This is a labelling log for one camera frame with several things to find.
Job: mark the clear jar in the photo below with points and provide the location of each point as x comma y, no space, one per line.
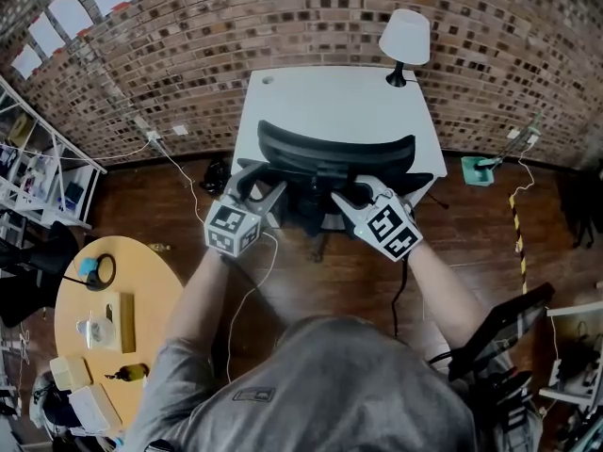
96,332

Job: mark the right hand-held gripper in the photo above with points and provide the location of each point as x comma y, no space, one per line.
393,226

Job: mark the black flat panel device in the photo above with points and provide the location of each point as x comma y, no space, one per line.
499,327

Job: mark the beige box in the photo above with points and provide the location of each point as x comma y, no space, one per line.
70,373

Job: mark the white power strip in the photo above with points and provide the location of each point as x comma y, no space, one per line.
556,372

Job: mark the dark side chair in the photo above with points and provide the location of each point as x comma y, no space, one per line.
33,276

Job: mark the white shelf unit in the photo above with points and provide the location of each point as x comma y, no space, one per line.
47,182

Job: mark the black office chair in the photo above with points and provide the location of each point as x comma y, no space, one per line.
330,151

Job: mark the person's right forearm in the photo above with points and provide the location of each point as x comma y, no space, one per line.
445,295

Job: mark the dark glass bottle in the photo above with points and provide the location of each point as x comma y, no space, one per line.
129,371

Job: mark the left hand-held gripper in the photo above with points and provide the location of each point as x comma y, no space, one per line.
231,226

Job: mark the person's grey t-shirt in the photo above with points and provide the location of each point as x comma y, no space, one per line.
306,393

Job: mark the white side desk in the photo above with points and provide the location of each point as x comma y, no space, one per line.
577,309

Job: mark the white shade table lamp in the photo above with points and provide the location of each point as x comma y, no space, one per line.
405,36

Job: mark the person's left forearm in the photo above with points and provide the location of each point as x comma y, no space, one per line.
198,295

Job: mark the teal dustpan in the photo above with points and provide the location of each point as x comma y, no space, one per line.
477,171

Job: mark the white wall socket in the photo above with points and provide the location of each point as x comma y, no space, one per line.
153,135
514,134
180,130
532,140

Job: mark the blue cup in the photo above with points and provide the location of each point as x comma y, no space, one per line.
87,266

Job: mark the yellow black striped floor strip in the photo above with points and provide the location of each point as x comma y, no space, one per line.
518,243

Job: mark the large white box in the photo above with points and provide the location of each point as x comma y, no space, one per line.
94,410

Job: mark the wooden box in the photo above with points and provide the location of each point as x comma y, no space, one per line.
126,323

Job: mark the round wooden table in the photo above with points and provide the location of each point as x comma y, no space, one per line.
141,276

